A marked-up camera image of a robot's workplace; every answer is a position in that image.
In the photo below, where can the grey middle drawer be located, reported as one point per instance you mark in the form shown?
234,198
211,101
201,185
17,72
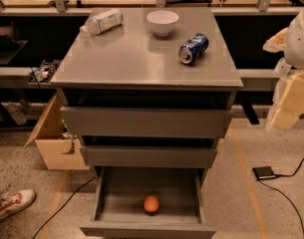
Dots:
138,156

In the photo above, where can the clear hand sanitizer bottle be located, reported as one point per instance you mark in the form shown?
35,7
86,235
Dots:
282,68

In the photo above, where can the clear plastic water bottle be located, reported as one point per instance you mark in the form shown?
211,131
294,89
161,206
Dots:
103,22

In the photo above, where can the cardboard box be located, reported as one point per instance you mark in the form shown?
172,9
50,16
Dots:
58,152

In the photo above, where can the tray of small parts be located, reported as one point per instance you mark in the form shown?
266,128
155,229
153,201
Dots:
45,72

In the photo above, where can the white ceramic bowl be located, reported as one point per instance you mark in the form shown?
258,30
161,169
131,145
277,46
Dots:
162,22

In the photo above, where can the blue soda can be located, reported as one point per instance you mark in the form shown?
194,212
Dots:
193,48

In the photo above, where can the black foot pedal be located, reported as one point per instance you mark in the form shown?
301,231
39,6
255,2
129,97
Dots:
264,173

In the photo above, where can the grey top drawer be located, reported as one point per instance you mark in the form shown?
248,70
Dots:
147,122

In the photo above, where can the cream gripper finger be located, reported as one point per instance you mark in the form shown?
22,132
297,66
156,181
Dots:
276,43
288,103

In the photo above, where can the grey drawer cabinet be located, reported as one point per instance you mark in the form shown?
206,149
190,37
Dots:
130,67

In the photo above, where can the orange fruit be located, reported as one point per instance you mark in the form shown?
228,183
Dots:
151,204

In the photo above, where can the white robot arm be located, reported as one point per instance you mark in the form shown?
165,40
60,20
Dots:
294,48

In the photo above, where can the white red sneaker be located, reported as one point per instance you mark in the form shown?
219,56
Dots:
12,203

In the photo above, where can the grey open bottom drawer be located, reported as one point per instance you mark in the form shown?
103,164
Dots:
119,208

